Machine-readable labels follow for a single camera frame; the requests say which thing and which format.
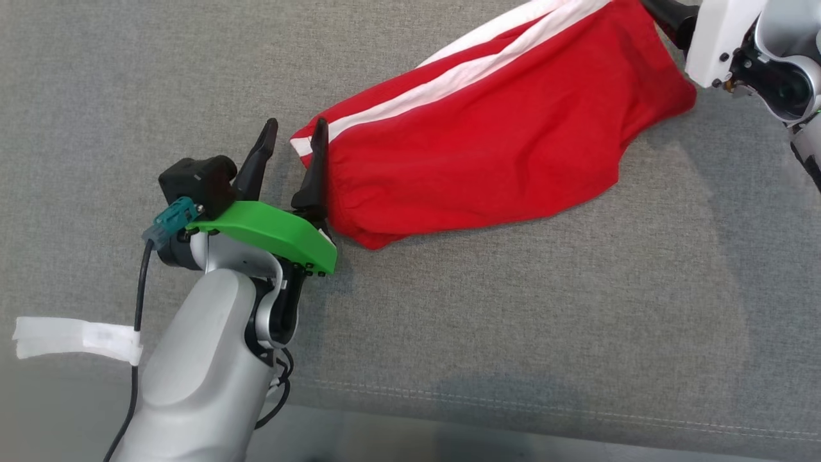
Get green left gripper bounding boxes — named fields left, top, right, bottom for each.
left=185, top=117, right=339, bottom=277

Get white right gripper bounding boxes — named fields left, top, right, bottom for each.
left=639, top=0, right=771, bottom=90

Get red pants white stripes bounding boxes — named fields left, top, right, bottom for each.
left=289, top=0, right=698, bottom=251

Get white tape flag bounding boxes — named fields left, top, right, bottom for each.
left=12, top=316, right=144, bottom=367

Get grey fabric sofa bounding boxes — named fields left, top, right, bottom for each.
left=0, top=0, right=821, bottom=462

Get left black cable teal plug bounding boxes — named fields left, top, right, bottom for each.
left=101, top=196, right=200, bottom=462

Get thin black cable loop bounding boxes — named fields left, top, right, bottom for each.
left=255, top=346, right=295, bottom=431

